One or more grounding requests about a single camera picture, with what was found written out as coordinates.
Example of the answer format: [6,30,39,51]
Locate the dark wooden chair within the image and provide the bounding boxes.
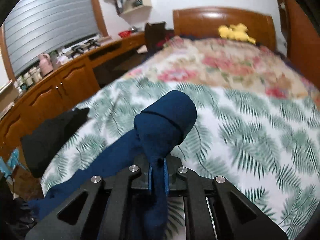
[137,21,166,54]

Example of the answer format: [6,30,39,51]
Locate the wooden desk with cabinets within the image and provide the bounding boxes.
[1,32,145,161]

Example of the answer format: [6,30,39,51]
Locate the white jars on desk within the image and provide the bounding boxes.
[16,67,42,91]

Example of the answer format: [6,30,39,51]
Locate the floral and fern bedspread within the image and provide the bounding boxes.
[41,36,319,239]

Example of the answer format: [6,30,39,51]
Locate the red bowl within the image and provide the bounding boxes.
[118,30,132,38]

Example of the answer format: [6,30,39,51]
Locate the wooden louvred wardrobe door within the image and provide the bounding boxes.
[278,0,319,87]

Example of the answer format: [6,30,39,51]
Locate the navy blue suit jacket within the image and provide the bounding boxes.
[31,90,197,239]

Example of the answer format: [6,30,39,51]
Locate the black gripper tool on desk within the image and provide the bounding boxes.
[71,45,86,58]

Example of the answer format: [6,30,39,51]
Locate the pink thermos jug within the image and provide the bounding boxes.
[39,53,53,76]

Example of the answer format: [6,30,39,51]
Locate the grey window blind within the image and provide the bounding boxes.
[4,0,99,75]

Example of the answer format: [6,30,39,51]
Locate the yellow plush toy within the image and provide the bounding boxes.
[217,23,256,44]

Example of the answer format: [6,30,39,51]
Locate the black folded garment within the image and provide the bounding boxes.
[21,108,89,178]

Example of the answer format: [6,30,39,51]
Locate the wooden bed headboard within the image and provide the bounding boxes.
[172,7,277,51]

